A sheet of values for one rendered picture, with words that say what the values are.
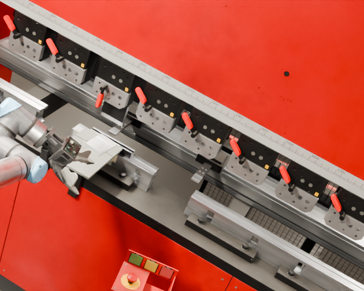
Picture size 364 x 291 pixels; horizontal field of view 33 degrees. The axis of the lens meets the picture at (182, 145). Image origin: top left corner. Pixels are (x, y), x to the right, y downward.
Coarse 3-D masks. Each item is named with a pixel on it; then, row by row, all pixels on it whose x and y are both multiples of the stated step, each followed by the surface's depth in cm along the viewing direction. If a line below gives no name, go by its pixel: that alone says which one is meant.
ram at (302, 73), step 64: (0, 0) 241; (64, 0) 229; (128, 0) 218; (192, 0) 209; (256, 0) 200; (320, 0) 192; (128, 64) 229; (192, 64) 219; (256, 64) 209; (320, 64) 200; (320, 128) 209
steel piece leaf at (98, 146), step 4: (96, 136) 250; (92, 140) 247; (96, 140) 248; (100, 140) 248; (84, 144) 241; (88, 144) 240; (92, 144) 244; (96, 144) 245; (100, 144) 246; (104, 144) 247; (108, 144) 248; (88, 148) 241; (92, 148) 240; (96, 148) 243; (100, 148) 244; (104, 148) 245; (108, 148) 246; (96, 152) 240; (100, 152) 242; (104, 152) 243
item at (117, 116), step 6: (102, 108) 246; (108, 108) 245; (114, 108) 244; (126, 108) 242; (102, 114) 249; (108, 114) 246; (114, 114) 245; (120, 114) 244; (126, 114) 244; (114, 120) 247; (120, 120) 245
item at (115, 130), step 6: (132, 102) 273; (132, 108) 269; (132, 114) 267; (126, 120) 266; (132, 120) 267; (138, 120) 266; (114, 126) 259; (120, 126) 260; (126, 126) 263; (138, 126) 267; (114, 132) 256
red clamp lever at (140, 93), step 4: (136, 88) 228; (140, 88) 229; (136, 92) 228; (140, 92) 228; (140, 96) 228; (144, 96) 229; (140, 100) 229; (144, 100) 229; (144, 104) 229; (144, 108) 229; (148, 108) 229
